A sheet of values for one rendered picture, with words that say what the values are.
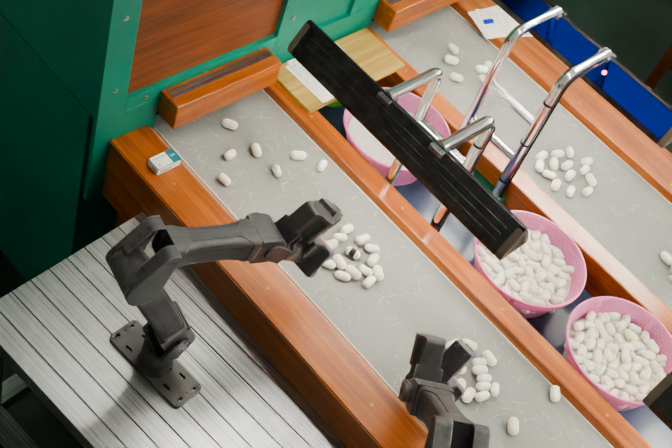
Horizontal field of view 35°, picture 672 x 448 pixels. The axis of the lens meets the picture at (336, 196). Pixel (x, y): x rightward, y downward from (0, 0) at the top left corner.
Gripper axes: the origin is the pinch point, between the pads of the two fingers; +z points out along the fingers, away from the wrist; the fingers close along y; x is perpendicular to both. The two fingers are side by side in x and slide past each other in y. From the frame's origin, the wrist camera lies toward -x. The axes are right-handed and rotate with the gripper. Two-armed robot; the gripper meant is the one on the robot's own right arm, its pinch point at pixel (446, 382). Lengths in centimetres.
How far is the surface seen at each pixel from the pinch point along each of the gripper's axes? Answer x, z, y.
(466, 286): -13.4, 15.7, 13.7
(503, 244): -29.3, -13.2, 8.2
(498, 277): -18.2, 25.0, 11.8
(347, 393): 12.0, -15.0, 9.7
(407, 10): -47, 43, 79
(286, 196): -1, 5, 54
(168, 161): 8, -13, 72
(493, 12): -61, 73, 72
